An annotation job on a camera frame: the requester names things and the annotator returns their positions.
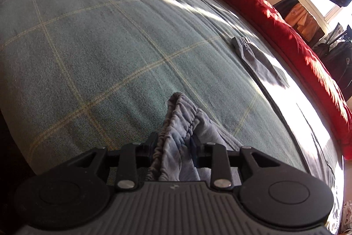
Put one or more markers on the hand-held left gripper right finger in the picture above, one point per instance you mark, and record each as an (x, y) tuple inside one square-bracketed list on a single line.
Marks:
[(194, 152)]

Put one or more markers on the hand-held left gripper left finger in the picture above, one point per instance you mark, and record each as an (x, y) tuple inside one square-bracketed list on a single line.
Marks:
[(150, 149)]

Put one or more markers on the light blue elastic-waist shorts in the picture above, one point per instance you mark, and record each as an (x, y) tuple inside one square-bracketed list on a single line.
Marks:
[(178, 125)]

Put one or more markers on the bed with green checked sheet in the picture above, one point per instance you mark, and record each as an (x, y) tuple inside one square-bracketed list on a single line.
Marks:
[(96, 45)]

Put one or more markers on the red duvet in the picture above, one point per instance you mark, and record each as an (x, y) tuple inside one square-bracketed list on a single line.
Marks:
[(275, 23)]

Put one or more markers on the black backpack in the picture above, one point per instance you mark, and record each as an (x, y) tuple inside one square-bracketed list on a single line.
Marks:
[(337, 67)]

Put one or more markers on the orange hanging cloth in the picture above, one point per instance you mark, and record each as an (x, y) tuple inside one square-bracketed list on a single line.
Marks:
[(301, 19)]

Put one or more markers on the dark hanging cloth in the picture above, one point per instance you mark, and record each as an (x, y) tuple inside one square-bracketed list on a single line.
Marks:
[(284, 5)]

